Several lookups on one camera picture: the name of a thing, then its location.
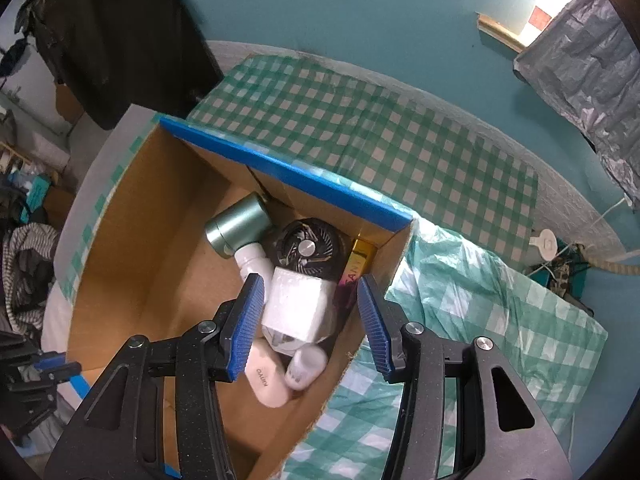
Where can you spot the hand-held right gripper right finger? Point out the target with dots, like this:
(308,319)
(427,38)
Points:
(375,325)

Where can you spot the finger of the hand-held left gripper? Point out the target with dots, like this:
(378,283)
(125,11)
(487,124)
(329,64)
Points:
(50,377)
(35,352)

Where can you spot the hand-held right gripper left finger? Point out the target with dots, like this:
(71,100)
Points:
(245,330)

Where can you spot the white earbuds case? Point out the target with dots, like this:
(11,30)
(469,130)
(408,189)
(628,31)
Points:
(265,380)

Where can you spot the white cube charger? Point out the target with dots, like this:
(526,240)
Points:
(295,305)

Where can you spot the gold and pink tube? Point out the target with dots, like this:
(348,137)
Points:
(356,265)

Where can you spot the small white bottle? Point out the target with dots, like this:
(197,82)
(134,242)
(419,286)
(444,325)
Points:
(305,362)

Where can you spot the white pill bottle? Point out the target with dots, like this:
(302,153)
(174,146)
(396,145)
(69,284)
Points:
(250,260)

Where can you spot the black round fan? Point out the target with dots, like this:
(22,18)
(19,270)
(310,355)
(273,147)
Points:
(310,247)

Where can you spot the green metal jar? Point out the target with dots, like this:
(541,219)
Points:
(237,227)

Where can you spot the cardboard box with blue edge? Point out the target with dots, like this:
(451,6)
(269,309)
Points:
(150,270)

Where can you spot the large-checked green plastic sheet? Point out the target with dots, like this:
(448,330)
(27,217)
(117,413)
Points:
(475,320)

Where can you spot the teal box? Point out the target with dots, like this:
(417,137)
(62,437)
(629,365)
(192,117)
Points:
(39,191)

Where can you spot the white round plug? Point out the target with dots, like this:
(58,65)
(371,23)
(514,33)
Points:
(545,244)

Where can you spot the small-checked green tablecloth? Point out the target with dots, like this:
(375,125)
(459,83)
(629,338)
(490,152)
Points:
(375,135)

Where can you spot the brown cardboard piece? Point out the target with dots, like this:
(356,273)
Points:
(67,105)

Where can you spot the wooden ledge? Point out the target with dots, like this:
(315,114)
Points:
(500,32)

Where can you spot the black hanging cloth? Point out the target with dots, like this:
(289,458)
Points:
(125,35)

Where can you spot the grey plastic sheet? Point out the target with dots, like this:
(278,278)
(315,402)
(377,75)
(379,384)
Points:
(590,70)

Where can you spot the small square wall patch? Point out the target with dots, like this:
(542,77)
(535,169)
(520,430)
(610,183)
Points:
(540,16)

